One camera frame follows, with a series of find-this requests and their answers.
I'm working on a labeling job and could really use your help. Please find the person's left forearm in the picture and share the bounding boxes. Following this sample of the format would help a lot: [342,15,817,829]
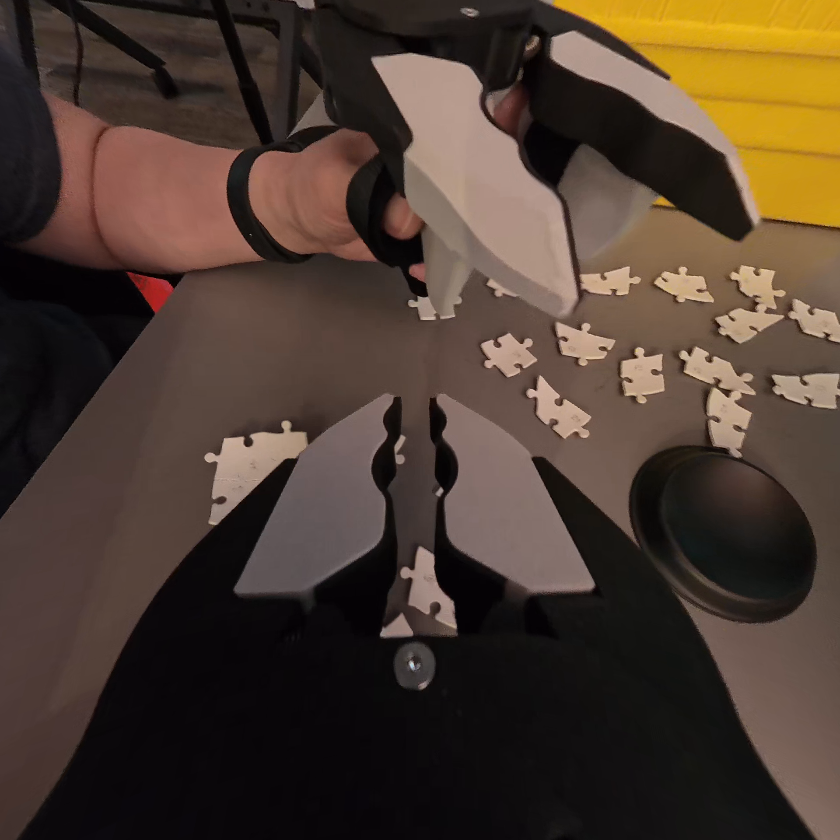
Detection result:
[39,95,257,273]

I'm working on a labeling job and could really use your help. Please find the scatter of white puzzle pieces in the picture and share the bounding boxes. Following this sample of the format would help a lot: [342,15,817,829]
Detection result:
[381,264,840,639]

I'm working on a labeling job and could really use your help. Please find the black round puzzle stand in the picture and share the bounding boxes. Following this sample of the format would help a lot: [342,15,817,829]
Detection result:
[629,445,819,623]

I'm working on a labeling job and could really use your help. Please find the yellow plastic bin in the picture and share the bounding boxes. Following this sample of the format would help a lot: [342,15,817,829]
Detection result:
[554,0,840,228]

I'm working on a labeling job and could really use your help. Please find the black metal table frame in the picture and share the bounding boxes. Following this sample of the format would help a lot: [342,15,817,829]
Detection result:
[210,0,324,147]

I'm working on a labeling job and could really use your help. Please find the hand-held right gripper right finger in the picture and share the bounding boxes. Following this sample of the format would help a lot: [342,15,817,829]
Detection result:
[430,394,597,598]

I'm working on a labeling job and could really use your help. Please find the person's dark trousers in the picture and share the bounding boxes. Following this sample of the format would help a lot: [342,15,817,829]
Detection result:
[0,249,155,513]

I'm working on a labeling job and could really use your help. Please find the person's left hand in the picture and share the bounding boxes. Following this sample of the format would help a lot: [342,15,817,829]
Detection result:
[251,128,427,265]

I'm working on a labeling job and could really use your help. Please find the black wristband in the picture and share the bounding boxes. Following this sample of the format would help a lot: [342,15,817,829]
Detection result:
[226,125,342,263]

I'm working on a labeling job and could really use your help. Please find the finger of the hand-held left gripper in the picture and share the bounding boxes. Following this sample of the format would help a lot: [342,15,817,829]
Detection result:
[369,51,583,316]
[524,29,762,242]

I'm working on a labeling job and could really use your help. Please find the white curved jigsaw piece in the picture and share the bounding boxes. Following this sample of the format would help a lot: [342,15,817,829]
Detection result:
[205,430,280,483]
[208,478,265,526]
[262,420,310,463]

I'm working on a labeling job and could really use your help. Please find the small red object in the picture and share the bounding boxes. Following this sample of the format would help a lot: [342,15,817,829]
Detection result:
[128,272,179,317]

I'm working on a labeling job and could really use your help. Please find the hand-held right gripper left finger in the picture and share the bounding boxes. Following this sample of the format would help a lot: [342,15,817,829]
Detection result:
[233,394,403,601]

